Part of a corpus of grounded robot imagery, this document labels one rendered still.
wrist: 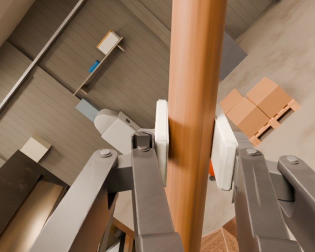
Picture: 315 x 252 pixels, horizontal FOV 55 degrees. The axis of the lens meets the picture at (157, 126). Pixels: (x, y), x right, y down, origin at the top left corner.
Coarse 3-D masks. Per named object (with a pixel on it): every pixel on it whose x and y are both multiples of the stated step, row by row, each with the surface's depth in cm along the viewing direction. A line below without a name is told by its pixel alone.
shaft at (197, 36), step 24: (192, 0) 15; (216, 0) 15; (192, 24) 16; (216, 24) 16; (192, 48) 16; (216, 48) 17; (192, 72) 17; (216, 72) 17; (168, 96) 19; (192, 96) 17; (216, 96) 18; (168, 120) 19; (192, 120) 18; (168, 144) 20; (192, 144) 19; (168, 168) 20; (192, 168) 19; (168, 192) 21; (192, 192) 20; (192, 216) 21; (192, 240) 22
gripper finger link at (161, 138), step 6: (162, 102) 21; (156, 108) 20; (162, 108) 20; (156, 114) 19; (162, 114) 19; (156, 120) 18; (162, 120) 18; (156, 126) 18; (162, 126) 17; (156, 132) 17; (162, 132) 17; (156, 138) 16; (162, 138) 16; (156, 144) 16; (162, 144) 16; (156, 150) 16; (162, 150) 16; (156, 156) 16; (162, 156) 16; (162, 162) 16; (162, 168) 16; (162, 174) 16; (162, 180) 17
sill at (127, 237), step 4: (124, 236) 210; (128, 236) 212; (120, 240) 211; (124, 240) 206; (128, 240) 209; (120, 244) 207; (124, 244) 203; (128, 244) 206; (120, 248) 203; (124, 248) 200
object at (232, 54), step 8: (224, 32) 605; (224, 40) 610; (232, 40) 610; (224, 48) 616; (232, 48) 616; (240, 48) 616; (224, 56) 621; (232, 56) 622; (240, 56) 622; (224, 64) 627; (232, 64) 627; (224, 72) 633
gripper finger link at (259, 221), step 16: (240, 160) 15; (256, 160) 15; (240, 176) 14; (256, 176) 13; (240, 192) 13; (256, 192) 12; (272, 192) 12; (240, 208) 13; (256, 208) 11; (272, 208) 11; (240, 224) 13; (256, 224) 10; (272, 224) 10; (240, 240) 12; (256, 240) 9; (272, 240) 9; (288, 240) 9
